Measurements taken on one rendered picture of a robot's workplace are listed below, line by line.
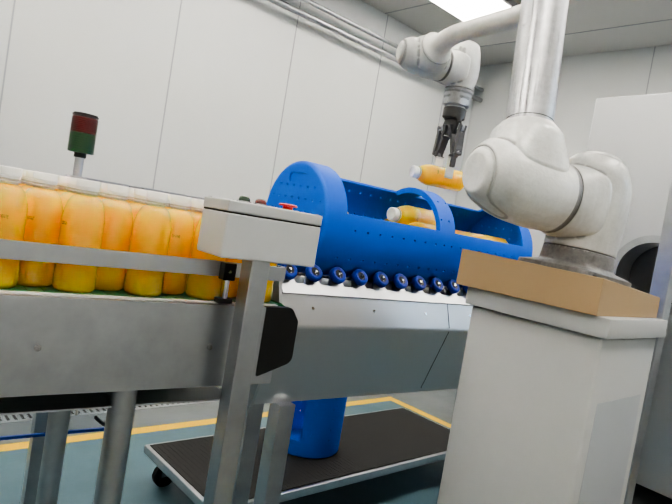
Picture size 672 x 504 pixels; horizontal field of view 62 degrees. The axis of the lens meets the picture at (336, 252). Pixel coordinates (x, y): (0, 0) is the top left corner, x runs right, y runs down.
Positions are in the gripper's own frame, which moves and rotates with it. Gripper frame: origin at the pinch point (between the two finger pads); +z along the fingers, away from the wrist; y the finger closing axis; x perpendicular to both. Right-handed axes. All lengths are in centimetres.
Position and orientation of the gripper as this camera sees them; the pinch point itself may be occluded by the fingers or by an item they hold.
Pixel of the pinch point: (443, 168)
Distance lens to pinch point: 192.2
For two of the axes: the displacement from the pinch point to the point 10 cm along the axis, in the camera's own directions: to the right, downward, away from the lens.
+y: 3.9, 1.4, -9.1
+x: 9.0, 1.3, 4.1
